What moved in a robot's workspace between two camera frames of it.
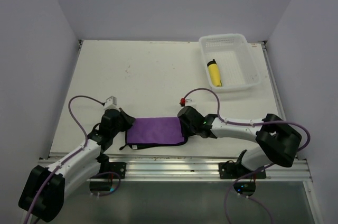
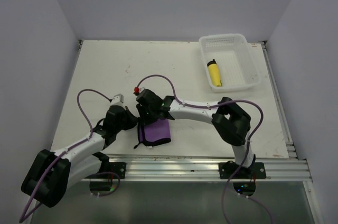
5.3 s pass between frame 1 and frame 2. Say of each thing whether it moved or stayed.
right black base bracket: stayed
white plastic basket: stayed
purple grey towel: moved
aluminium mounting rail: stayed
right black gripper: moved
